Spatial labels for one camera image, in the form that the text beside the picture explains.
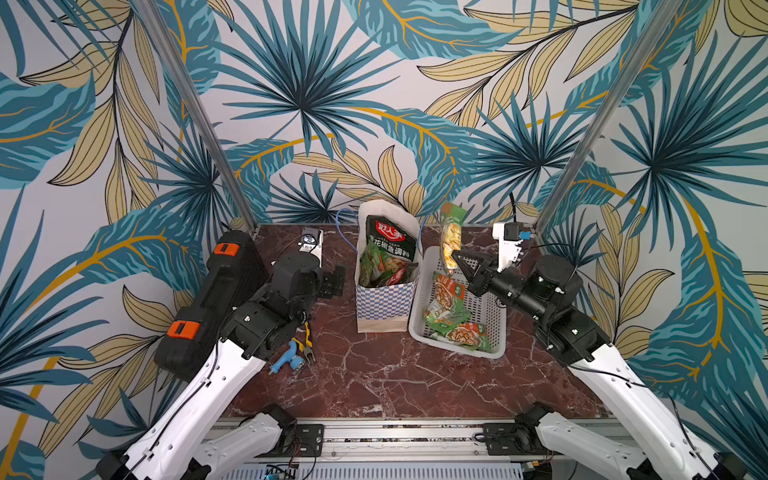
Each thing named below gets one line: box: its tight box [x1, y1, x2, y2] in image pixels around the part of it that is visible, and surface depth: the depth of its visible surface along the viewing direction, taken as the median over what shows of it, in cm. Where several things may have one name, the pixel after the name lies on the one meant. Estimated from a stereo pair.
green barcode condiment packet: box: [440, 202, 467, 275], surface depth 63 cm
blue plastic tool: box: [268, 340, 305, 375], surface depth 85 cm
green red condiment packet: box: [359, 242, 419, 287], surface depth 97 cm
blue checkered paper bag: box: [355, 200, 423, 333], surface depth 81 cm
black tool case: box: [154, 230, 269, 382], surface depth 72 cm
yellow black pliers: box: [292, 321, 316, 364], surface depth 89 cm
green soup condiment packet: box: [446, 322, 492, 353], surface depth 88 cm
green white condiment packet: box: [424, 272, 471, 336], surface depth 96 cm
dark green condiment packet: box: [366, 215, 417, 262], surface depth 94 cm
